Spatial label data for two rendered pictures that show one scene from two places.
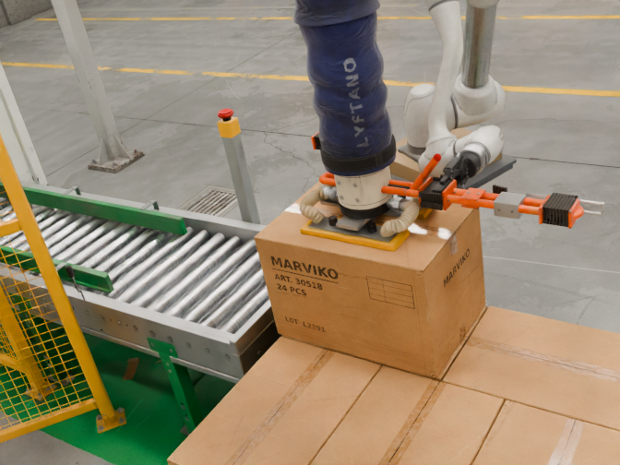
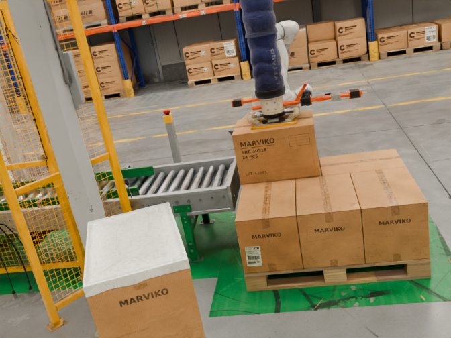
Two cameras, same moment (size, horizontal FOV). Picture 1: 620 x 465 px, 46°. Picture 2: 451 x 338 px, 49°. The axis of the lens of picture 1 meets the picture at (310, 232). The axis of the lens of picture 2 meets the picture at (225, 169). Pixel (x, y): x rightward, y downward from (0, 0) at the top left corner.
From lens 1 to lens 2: 2.11 m
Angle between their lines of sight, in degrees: 27
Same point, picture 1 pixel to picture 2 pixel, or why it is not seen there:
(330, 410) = (288, 192)
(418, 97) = not seen: hidden behind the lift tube
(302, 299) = (255, 159)
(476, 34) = not seen: hidden behind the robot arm
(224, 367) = (221, 204)
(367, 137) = (279, 80)
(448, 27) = (282, 48)
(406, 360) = (306, 172)
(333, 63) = (267, 50)
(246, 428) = (259, 206)
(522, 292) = not seen: hidden behind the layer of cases
